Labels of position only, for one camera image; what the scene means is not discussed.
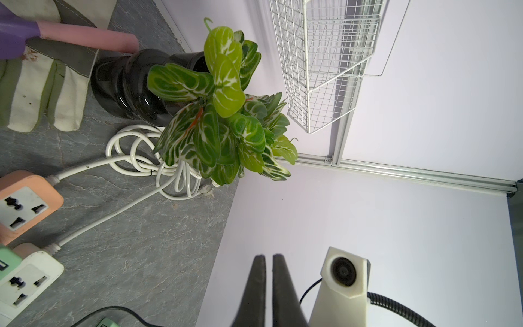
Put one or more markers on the white gardening glove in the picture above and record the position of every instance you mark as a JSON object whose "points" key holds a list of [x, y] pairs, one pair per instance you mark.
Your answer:
{"points": [[50, 79]]}

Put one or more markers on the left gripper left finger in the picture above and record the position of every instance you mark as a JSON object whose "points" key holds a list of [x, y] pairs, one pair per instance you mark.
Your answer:
{"points": [[252, 309]]}

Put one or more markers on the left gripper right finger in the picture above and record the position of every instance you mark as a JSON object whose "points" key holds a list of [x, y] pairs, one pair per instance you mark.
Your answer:
{"points": [[286, 309]]}

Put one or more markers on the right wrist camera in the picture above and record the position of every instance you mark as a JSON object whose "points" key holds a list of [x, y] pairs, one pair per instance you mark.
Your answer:
{"points": [[342, 297]]}

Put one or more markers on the white wire wall shelf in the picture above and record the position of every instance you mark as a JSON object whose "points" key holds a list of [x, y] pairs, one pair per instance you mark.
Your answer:
{"points": [[326, 48]]}

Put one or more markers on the white power strip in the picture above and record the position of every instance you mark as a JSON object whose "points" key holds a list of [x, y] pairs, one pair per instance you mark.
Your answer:
{"points": [[37, 271]]}

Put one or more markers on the potted green plant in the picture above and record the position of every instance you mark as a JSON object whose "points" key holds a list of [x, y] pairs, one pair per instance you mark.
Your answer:
{"points": [[199, 100]]}

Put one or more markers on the orange power strip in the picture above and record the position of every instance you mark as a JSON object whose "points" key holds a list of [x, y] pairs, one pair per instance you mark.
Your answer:
{"points": [[26, 199]]}

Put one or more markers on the purple pink garden trowel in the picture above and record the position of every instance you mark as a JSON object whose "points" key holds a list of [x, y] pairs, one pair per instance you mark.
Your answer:
{"points": [[15, 31]]}

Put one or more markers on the green USB charger cube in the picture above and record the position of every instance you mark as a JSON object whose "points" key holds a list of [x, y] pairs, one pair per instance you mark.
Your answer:
{"points": [[9, 260]]}

